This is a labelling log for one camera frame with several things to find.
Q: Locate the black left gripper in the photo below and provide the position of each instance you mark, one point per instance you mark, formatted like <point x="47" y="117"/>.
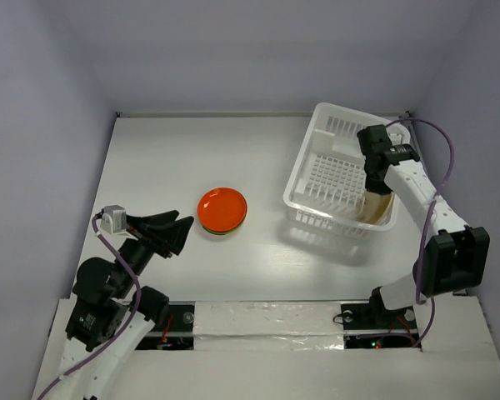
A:
<point x="171" y="236"/>

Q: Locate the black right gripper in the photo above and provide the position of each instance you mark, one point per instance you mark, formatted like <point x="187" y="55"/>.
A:
<point x="375" y="183"/>

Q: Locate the orange plate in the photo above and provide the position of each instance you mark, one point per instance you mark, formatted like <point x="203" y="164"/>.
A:
<point x="222" y="208"/>

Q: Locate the lime green plate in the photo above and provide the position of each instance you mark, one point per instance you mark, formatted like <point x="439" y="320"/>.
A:
<point x="221" y="233"/>

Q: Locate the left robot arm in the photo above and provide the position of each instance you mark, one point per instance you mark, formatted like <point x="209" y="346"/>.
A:
<point x="114" y="314"/>

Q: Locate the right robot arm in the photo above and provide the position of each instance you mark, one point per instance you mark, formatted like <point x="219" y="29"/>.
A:
<point x="452" y="254"/>

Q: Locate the white plastic dish rack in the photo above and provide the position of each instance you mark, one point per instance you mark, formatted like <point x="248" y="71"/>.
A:
<point x="327" y="181"/>

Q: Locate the beige plate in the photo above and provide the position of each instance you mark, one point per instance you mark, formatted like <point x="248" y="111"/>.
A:
<point x="387" y="212"/>
<point x="372" y="207"/>

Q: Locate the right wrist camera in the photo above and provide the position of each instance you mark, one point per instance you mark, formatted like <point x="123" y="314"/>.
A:
<point x="396" y="136"/>

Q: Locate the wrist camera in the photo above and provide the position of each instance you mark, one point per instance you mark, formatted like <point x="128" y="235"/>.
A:
<point x="396" y="136"/>
<point x="111" y="219"/>

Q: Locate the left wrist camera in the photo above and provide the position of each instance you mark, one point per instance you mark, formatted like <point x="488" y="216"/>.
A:
<point x="111" y="219"/>

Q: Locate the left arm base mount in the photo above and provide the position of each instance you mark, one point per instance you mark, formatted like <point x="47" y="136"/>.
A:
<point x="176" y="334"/>

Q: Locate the foil covered front rail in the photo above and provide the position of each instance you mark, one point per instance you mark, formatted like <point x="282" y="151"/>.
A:
<point x="266" y="326"/>

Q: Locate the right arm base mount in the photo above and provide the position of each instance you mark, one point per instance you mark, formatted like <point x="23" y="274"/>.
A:
<point x="369" y="325"/>

